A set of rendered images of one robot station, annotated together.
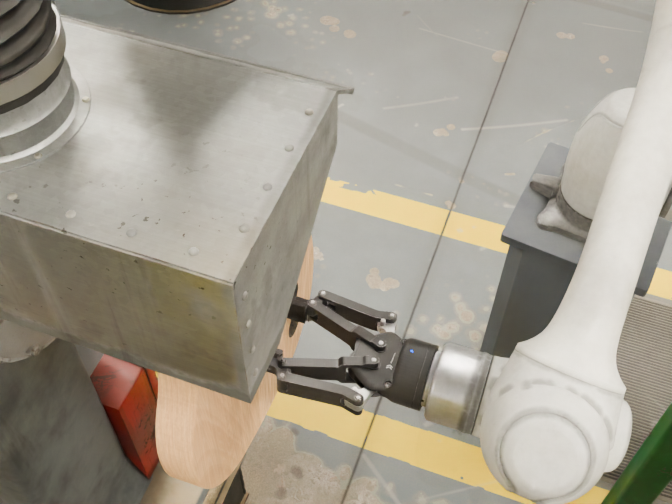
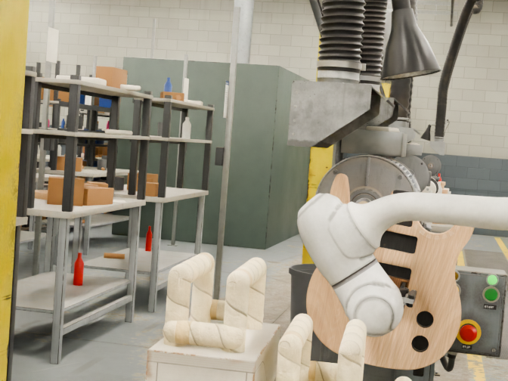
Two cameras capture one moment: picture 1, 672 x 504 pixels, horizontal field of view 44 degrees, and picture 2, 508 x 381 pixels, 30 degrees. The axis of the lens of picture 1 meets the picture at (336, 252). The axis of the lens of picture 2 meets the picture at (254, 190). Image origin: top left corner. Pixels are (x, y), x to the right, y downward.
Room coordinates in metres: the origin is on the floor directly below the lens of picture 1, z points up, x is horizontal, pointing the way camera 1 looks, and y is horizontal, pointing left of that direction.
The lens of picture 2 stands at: (-0.10, -1.97, 1.39)
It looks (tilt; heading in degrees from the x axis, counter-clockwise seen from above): 3 degrees down; 82
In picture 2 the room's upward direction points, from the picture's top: 4 degrees clockwise
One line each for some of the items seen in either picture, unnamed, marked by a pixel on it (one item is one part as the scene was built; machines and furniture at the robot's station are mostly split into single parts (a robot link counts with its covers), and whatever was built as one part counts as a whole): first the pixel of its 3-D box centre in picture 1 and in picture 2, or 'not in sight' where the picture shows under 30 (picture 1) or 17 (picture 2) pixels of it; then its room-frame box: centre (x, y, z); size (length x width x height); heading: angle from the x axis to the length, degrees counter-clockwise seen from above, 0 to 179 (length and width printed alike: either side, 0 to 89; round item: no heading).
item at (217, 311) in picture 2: not in sight; (227, 311); (0.09, -0.51, 1.12); 0.11 x 0.03 x 0.03; 164
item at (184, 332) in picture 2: not in sight; (203, 334); (0.04, -0.69, 1.12); 0.11 x 0.03 x 0.03; 164
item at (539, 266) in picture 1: (555, 312); not in sight; (1.03, -0.49, 0.35); 0.28 x 0.28 x 0.70; 63
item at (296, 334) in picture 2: not in sight; (296, 334); (0.18, -0.64, 1.12); 0.20 x 0.03 x 0.03; 73
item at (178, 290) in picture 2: not in sight; (177, 310); (0.00, -0.67, 1.15); 0.03 x 0.03 x 0.09
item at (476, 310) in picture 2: not in sight; (456, 315); (0.77, 0.29, 0.99); 0.24 x 0.21 x 0.26; 70
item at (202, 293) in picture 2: not in sight; (202, 292); (0.05, -0.51, 1.15); 0.03 x 0.03 x 0.09
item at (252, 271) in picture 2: not in sight; (247, 274); (0.10, -0.61, 1.20); 0.20 x 0.03 x 0.03; 73
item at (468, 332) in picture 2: not in sight; (468, 332); (0.76, 0.16, 0.98); 0.04 x 0.04 x 0.04; 70
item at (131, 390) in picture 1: (90, 391); not in sight; (0.75, 0.46, 0.49); 0.25 x 0.12 x 0.37; 70
